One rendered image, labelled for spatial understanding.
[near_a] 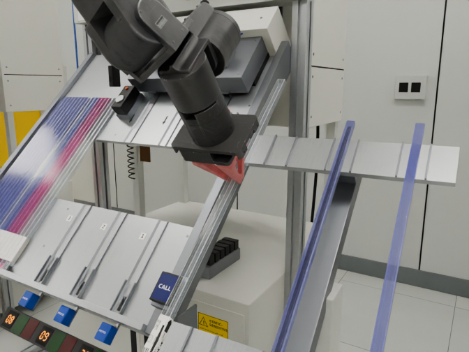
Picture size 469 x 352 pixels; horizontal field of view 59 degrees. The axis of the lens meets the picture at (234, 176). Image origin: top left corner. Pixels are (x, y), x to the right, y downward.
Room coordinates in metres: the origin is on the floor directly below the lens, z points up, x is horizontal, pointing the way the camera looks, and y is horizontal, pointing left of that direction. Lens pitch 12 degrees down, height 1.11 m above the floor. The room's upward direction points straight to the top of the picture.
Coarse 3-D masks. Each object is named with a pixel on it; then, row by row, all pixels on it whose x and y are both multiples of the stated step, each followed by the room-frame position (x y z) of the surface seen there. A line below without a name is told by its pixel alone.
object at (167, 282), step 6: (162, 276) 0.64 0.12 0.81; (168, 276) 0.63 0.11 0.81; (174, 276) 0.63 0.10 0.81; (162, 282) 0.63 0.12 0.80; (168, 282) 0.62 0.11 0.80; (174, 282) 0.62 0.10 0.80; (156, 288) 0.62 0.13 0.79; (162, 288) 0.62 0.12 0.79; (168, 288) 0.61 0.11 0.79; (156, 294) 0.61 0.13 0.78; (162, 294) 0.61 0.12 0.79; (168, 294) 0.61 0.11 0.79; (162, 300) 0.60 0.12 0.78
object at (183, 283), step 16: (272, 96) 0.69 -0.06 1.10; (256, 144) 0.63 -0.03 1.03; (224, 192) 0.56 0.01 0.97; (224, 208) 0.54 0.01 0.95; (208, 224) 0.52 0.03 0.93; (208, 240) 0.50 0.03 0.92; (192, 256) 0.49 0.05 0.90; (192, 272) 0.47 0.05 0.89; (176, 288) 0.46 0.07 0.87; (176, 304) 0.44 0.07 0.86
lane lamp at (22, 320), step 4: (20, 316) 0.75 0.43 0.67; (24, 316) 0.74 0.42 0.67; (28, 316) 0.74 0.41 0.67; (20, 320) 0.74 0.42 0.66; (24, 320) 0.74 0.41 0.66; (28, 320) 0.73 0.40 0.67; (16, 324) 0.74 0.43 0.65; (20, 324) 0.73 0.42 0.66; (24, 324) 0.73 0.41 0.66; (12, 328) 0.73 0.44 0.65; (16, 328) 0.73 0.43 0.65; (20, 328) 0.73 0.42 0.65; (16, 332) 0.72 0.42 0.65; (20, 332) 0.72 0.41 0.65
